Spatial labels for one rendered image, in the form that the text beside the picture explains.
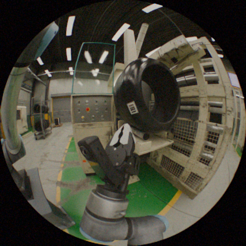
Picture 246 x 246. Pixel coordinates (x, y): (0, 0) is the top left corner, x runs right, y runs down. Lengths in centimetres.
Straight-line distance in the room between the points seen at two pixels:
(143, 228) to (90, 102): 105
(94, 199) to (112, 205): 4
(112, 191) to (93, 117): 87
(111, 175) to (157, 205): 103
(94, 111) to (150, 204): 139
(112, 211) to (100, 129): 87
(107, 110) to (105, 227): 99
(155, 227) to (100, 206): 16
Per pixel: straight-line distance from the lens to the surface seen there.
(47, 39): 25
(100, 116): 96
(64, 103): 995
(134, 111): 35
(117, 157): 17
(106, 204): 16
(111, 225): 19
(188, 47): 87
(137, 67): 42
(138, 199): 113
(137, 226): 23
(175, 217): 119
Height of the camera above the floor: 104
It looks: 9 degrees down
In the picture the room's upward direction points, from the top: straight up
